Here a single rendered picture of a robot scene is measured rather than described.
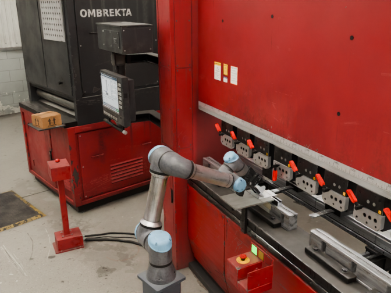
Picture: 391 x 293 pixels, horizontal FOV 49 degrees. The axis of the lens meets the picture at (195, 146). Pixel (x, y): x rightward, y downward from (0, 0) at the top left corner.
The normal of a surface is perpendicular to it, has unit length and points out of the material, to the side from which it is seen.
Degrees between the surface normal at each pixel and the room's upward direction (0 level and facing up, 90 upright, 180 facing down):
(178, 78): 90
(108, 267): 0
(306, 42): 90
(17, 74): 90
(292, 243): 0
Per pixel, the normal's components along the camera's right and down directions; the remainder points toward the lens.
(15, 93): 0.65, 0.24
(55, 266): -0.01, -0.95
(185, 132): 0.44, 0.29
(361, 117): -0.90, 0.15
